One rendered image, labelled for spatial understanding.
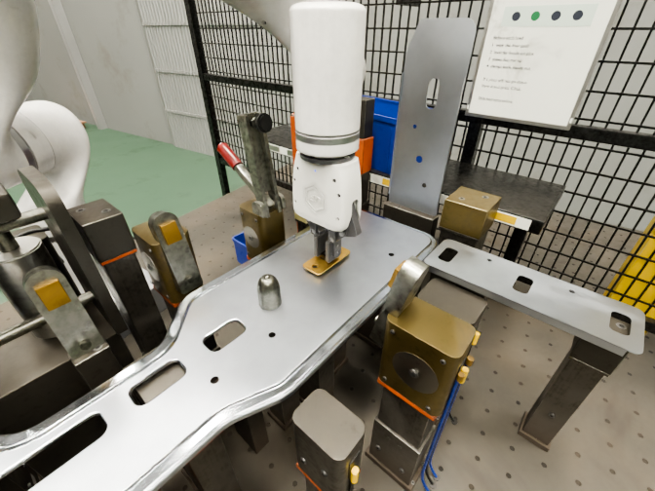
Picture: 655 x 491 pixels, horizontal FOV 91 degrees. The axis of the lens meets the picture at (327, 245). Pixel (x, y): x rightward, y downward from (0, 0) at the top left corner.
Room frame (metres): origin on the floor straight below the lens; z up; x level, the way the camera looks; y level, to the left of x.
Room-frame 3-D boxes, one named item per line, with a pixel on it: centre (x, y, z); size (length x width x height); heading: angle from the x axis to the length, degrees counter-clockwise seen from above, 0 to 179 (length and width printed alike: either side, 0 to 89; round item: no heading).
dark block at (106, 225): (0.39, 0.32, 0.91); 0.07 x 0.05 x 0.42; 49
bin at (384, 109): (0.88, -0.14, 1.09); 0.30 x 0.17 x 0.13; 40
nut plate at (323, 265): (0.43, 0.00, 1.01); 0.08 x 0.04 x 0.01; 139
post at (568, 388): (0.30, -0.39, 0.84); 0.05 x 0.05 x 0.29; 49
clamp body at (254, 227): (0.55, 0.14, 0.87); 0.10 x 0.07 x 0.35; 49
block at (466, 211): (0.55, -0.28, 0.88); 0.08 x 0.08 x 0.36; 49
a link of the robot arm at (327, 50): (0.44, 0.00, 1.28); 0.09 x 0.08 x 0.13; 169
